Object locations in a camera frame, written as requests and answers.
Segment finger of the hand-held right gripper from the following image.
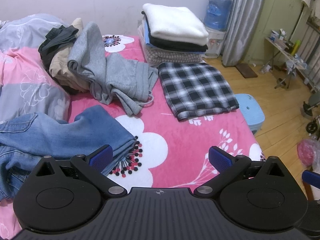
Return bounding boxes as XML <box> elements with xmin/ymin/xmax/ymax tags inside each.
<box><xmin>302</xmin><ymin>169</ymin><xmax>320</xmax><ymax>188</ymax></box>

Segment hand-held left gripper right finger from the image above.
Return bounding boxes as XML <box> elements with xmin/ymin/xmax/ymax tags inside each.
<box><xmin>194</xmin><ymin>146</ymin><xmax>290</xmax><ymax>198</ymax></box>

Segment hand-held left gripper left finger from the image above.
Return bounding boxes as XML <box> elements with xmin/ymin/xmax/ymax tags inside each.
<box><xmin>31</xmin><ymin>144</ymin><xmax>127</xmax><ymax>198</ymax></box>

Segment black white plaid pants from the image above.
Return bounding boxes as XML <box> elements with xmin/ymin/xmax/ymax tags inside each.
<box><xmin>158</xmin><ymin>62</ymin><xmax>240</xmax><ymax>122</ymax></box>

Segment pink plastic bag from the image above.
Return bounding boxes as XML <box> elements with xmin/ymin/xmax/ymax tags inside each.
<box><xmin>297</xmin><ymin>136</ymin><xmax>320</xmax><ymax>167</ymax></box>

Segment blue jeans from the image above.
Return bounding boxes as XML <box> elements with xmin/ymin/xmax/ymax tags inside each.
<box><xmin>0</xmin><ymin>105</ymin><xmax>138</xmax><ymax>201</ymax></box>

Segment light blue plastic stool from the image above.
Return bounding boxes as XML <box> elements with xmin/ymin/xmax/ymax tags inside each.
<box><xmin>235</xmin><ymin>94</ymin><xmax>265</xmax><ymax>135</ymax></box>

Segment wheelchair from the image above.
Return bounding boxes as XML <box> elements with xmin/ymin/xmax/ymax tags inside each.
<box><xmin>301</xmin><ymin>92</ymin><xmax>320</xmax><ymax>134</ymax></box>

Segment grey garment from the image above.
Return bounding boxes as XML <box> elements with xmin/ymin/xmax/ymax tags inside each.
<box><xmin>67</xmin><ymin>22</ymin><xmax>159</xmax><ymax>117</ymax></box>

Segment brown floor mat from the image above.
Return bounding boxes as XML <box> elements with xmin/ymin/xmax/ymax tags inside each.
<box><xmin>235</xmin><ymin>63</ymin><xmax>258</xmax><ymax>79</ymax></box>

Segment beige garment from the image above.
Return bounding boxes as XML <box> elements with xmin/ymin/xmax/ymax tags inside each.
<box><xmin>49</xmin><ymin>17</ymin><xmax>91</xmax><ymax>92</ymax></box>

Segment pink knitted folded garment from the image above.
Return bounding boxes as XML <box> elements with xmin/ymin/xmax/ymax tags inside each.
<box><xmin>138</xmin><ymin>27</ymin><xmax>203</xmax><ymax>67</ymax></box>

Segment pink floral duvet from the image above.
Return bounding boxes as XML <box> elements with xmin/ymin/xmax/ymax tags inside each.
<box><xmin>0</xmin><ymin>14</ymin><xmax>84</xmax><ymax>125</ymax></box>

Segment white water dispenser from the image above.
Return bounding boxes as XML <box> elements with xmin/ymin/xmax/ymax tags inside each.
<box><xmin>204</xmin><ymin>27</ymin><xmax>228</xmax><ymax>58</ymax></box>

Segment black folded garment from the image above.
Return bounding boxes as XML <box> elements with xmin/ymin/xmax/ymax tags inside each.
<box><xmin>147</xmin><ymin>25</ymin><xmax>209</xmax><ymax>52</ymax></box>

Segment metal window railing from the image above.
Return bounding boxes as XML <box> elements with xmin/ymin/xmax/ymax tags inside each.
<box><xmin>299</xmin><ymin>21</ymin><xmax>320</xmax><ymax>93</ymax></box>

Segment folding table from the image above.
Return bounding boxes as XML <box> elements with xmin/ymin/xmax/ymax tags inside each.
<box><xmin>264</xmin><ymin>36</ymin><xmax>308</xmax><ymax>89</ymax></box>

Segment blue folded garment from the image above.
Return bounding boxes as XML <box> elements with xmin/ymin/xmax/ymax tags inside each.
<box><xmin>144</xmin><ymin>20</ymin><xmax>153</xmax><ymax>40</ymax></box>

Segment grey curtain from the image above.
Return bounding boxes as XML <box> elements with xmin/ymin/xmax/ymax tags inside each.
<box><xmin>221</xmin><ymin>0</ymin><xmax>267</xmax><ymax>67</ymax></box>

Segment blue water jug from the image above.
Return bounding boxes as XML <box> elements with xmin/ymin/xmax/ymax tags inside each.
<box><xmin>203</xmin><ymin>0</ymin><xmax>232</xmax><ymax>32</ymax></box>

